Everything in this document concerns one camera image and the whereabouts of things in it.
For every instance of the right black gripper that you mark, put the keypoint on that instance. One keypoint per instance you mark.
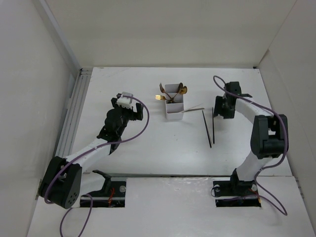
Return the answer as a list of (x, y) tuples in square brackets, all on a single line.
[(218, 109)]

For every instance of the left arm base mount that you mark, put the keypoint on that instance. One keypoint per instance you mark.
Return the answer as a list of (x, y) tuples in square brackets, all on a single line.
[(105, 190)]

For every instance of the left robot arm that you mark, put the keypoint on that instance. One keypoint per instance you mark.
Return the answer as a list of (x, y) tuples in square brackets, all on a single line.
[(65, 179)]

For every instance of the gold fork green handle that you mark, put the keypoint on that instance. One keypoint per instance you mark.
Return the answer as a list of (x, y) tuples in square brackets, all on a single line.
[(161, 97)]

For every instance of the dark grey chopstick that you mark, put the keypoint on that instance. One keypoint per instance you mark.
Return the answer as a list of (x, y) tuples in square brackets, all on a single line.
[(213, 128), (207, 130)]

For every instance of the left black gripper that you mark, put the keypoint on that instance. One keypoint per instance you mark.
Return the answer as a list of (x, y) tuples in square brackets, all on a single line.
[(134, 115)]

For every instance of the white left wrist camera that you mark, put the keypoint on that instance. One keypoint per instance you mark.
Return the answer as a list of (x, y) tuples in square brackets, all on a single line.
[(124, 100)]

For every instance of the aluminium frame rail left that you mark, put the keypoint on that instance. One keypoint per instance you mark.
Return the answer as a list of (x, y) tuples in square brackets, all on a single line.
[(74, 107)]

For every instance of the gold spoon green handle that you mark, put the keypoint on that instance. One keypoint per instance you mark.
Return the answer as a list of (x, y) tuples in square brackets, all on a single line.
[(184, 90)]

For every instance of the white three-compartment utensil holder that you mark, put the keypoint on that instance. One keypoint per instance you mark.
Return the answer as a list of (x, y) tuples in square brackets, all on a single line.
[(174, 110)]

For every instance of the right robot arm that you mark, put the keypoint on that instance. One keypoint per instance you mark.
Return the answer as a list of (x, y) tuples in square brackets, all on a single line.
[(268, 140)]

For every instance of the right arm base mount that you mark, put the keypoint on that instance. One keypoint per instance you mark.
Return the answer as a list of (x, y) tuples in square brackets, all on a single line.
[(235, 194)]

